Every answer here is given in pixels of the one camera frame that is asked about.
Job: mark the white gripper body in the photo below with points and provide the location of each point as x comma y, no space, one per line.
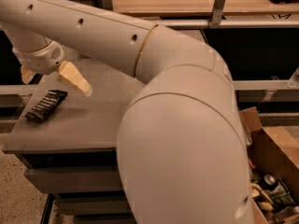
42,61

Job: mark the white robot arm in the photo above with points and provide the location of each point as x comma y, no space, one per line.
181,146

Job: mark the black rxbar chocolate wrapper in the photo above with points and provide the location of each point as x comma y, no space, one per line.
46,106

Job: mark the grey drawer cabinet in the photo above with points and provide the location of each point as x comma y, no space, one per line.
82,124

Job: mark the wooden shelf board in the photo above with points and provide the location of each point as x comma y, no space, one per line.
172,8

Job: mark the metal rail with brackets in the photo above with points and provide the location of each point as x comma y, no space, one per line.
217,19

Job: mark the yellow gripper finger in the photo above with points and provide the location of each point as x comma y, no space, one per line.
27,75
70,75

